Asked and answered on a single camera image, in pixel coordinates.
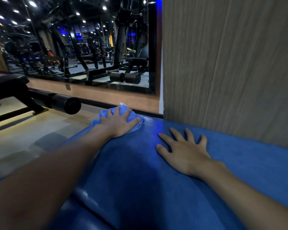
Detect person's left hand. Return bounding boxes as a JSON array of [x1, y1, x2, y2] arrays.
[[95, 106, 141, 139]]

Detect person's right hand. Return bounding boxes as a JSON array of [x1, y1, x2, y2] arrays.
[[156, 128, 211, 179]]

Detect blue microfibre cloth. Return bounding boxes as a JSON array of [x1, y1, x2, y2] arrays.
[[91, 105, 145, 134]]

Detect blue bench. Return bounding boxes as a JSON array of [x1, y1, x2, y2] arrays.
[[0, 114, 288, 230]]

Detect person's left forearm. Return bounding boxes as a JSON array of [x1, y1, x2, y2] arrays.
[[0, 125, 114, 230]]

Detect person's right forearm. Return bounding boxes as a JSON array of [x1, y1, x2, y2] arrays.
[[198, 158, 288, 230]]

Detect black workout bench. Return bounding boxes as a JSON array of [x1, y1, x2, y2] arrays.
[[0, 73, 49, 126]]

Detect black roller pad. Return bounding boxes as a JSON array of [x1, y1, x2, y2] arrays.
[[33, 93, 82, 115]]

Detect black framed wall mirror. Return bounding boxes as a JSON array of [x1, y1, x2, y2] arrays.
[[0, 0, 157, 96]]

